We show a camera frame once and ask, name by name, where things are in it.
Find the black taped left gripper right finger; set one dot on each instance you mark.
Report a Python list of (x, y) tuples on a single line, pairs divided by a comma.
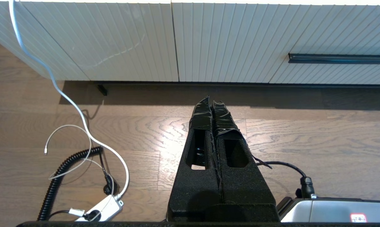
[(249, 192)]

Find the white power strip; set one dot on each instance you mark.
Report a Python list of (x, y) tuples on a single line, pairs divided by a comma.
[(106, 206)]

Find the silver grey robot base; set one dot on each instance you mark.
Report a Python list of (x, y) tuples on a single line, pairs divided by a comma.
[(328, 211)]

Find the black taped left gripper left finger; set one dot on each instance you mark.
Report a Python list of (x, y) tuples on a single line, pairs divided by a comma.
[(180, 195)]

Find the cream tv cabinet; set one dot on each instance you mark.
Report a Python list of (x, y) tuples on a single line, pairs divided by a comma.
[(130, 37)]

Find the white fluted drawer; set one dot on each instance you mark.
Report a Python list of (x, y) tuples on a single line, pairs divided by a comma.
[(350, 31)]

